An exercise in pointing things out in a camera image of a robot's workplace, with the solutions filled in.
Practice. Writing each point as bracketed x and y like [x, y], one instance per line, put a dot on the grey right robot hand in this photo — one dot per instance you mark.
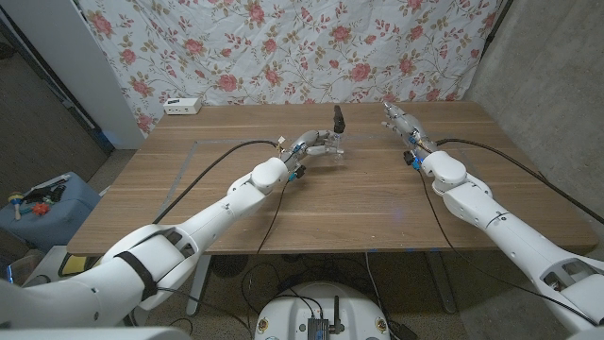
[408, 130]

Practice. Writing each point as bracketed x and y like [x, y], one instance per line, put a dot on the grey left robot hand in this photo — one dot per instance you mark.
[307, 141]

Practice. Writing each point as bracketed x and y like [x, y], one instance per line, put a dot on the clear plastic dispenser bottle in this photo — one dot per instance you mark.
[337, 159]

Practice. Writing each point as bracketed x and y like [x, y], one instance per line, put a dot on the black pump head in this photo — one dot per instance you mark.
[338, 124]

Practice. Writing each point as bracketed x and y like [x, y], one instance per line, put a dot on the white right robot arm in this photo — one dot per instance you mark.
[495, 217]

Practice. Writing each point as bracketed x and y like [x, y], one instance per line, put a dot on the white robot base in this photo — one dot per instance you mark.
[292, 311]

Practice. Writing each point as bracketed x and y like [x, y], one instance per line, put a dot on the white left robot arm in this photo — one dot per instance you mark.
[212, 217]

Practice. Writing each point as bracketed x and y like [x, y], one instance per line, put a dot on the floral backdrop cloth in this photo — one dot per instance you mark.
[292, 47]

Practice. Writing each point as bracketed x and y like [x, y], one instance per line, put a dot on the white power strip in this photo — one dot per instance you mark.
[181, 106]

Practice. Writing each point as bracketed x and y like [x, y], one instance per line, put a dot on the black backdrop pole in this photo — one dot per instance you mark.
[495, 23]

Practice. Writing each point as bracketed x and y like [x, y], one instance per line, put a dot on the black round object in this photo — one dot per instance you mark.
[229, 265]

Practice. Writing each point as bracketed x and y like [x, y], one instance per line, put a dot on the grey table leg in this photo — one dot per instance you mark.
[441, 283]

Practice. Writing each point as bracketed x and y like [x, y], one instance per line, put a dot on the black antenna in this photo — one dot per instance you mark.
[337, 314]

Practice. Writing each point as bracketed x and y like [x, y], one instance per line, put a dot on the grey computer box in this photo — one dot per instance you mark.
[318, 328]

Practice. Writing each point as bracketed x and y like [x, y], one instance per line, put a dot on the white table leg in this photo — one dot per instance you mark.
[194, 302]

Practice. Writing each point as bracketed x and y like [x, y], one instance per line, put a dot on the white flat stick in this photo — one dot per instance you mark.
[52, 181]

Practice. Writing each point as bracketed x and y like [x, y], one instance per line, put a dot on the blue storage box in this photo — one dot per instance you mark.
[61, 222]

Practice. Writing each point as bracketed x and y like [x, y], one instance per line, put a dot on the white mat with yellow print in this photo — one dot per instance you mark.
[78, 264]

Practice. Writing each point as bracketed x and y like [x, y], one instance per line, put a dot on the black toy pieces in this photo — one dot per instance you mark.
[52, 193]

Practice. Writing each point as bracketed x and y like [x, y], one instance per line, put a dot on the orange toy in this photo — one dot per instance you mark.
[40, 209]

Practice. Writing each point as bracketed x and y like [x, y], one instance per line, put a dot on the wooden toy mallet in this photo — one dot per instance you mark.
[15, 198]

